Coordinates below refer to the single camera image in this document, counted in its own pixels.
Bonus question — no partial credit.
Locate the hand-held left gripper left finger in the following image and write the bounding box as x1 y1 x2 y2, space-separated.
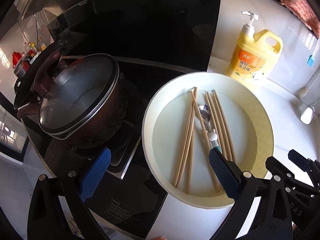
27 147 112 240

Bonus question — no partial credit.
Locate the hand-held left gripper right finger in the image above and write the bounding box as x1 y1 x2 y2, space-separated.
208 148 294 240

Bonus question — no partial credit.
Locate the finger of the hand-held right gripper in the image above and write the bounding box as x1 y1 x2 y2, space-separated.
265 156 297 183
287 149 320 188

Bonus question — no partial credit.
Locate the bundle of wooden chopsticks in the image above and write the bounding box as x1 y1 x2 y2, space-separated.
172 87 237 194

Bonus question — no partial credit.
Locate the teal handled metal spoon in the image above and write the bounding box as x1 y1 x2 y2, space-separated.
198 104 222 153

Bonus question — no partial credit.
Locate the white round basin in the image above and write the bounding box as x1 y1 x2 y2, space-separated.
142 72 275 209

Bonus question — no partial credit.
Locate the black glass cooktop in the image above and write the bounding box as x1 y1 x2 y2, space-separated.
20 55 170 240

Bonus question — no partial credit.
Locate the metal spatula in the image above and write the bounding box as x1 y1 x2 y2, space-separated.
300 97 320 125

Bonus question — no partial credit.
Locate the brown cooking pot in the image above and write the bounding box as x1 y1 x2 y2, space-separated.
17 53 131 148

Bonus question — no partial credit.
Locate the white dish brush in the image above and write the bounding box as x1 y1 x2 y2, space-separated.
299 65 320 100

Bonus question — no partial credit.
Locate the glass pot lid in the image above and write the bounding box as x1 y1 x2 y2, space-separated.
37 53 120 140

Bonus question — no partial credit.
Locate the blue silicone brush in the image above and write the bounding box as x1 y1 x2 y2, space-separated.
305 53 316 67

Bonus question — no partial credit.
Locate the dark wok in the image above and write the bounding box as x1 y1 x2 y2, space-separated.
14 40 67 110

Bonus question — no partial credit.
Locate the yellow dish soap bottle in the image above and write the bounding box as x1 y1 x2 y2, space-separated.
226 10 283 87

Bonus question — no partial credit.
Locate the red packet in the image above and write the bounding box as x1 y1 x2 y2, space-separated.
12 51 24 69

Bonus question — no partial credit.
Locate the red fuzzy towel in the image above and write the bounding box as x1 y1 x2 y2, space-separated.
272 0 320 39

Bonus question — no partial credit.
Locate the black glass backsplash panel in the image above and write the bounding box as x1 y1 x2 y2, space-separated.
47 0 223 73

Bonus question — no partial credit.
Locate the stainless range hood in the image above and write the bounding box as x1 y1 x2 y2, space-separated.
17 0 49 20

